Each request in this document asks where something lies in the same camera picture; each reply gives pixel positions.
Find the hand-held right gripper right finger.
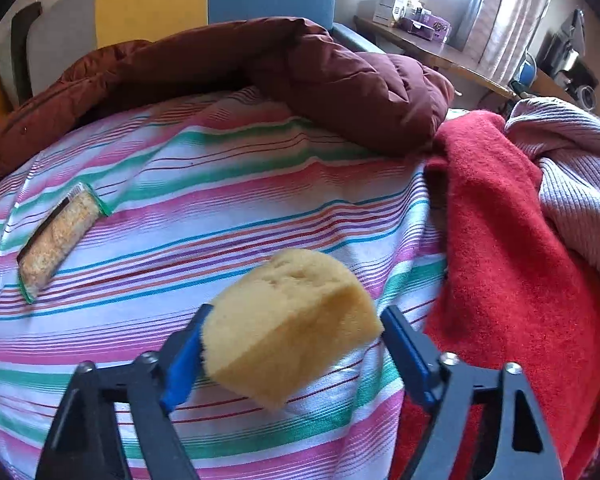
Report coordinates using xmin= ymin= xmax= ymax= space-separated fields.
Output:
xmin=379 ymin=305 xmax=566 ymax=480

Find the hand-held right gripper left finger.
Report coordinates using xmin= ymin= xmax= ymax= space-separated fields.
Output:
xmin=34 ymin=304 xmax=215 ymax=480

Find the rounded yellow sponge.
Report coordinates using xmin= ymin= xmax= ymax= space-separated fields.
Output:
xmin=200 ymin=248 xmax=385 ymax=409

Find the red sweater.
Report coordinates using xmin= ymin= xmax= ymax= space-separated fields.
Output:
xmin=390 ymin=111 xmax=600 ymax=480

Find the striped bed sheet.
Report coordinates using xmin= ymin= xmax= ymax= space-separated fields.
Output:
xmin=0 ymin=85 xmax=451 ymax=480

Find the green-edged snack packet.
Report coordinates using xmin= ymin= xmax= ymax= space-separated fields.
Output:
xmin=16 ymin=182 xmax=110 ymax=305

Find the lilac ribbed sweater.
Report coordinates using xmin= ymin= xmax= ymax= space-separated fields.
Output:
xmin=502 ymin=97 xmax=600 ymax=291

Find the maroon puffer jacket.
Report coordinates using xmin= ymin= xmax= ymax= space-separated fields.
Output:
xmin=0 ymin=17 xmax=456 ymax=186

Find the wooden desk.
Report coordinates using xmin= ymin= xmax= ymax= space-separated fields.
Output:
xmin=352 ymin=14 xmax=576 ymax=106

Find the blue round container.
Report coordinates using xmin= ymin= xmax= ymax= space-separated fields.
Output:
xmin=510 ymin=52 xmax=538 ymax=96

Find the purple box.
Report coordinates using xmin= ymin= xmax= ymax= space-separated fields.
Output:
xmin=397 ymin=15 xmax=453 ymax=43

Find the black desk appliance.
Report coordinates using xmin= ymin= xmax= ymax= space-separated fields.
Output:
xmin=535 ymin=7 xmax=600 ymax=106

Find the pale striped curtain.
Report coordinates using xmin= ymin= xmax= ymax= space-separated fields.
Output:
xmin=460 ymin=0 xmax=556 ymax=86

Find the white carton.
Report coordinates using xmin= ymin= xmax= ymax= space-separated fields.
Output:
xmin=372 ymin=0 xmax=406 ymax=28

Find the black rolled mat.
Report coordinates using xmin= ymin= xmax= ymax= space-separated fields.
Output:
xmin=10 ymin=2 xmax=43 ymax=106

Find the grey yellow blue headboard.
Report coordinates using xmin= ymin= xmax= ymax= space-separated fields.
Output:
xmin=27 ymin=0 xmax=338 ymax=56

